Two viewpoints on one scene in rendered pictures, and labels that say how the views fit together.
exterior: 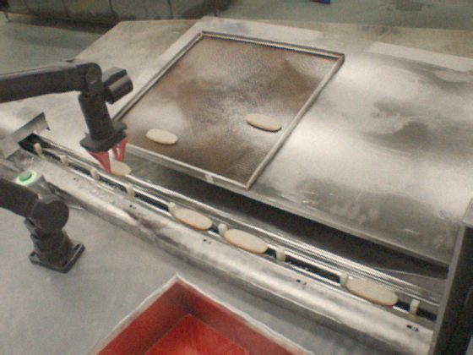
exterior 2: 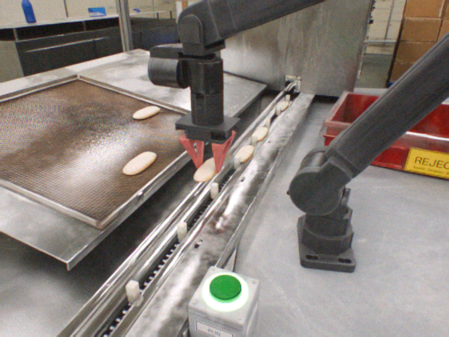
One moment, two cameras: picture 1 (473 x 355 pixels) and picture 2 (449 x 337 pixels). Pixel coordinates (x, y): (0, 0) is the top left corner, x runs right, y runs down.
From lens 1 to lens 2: 1.42 m
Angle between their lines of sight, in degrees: 88
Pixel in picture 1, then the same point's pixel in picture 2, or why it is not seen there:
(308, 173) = not seen: hidden behind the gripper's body
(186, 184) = (186, 178)
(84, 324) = (381, 196)
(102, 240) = (280, 212)
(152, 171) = (160, 203)
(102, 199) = (236, 203)
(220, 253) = (278, 136)
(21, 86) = not seen: outside the picture
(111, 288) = not seen: hidden behind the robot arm
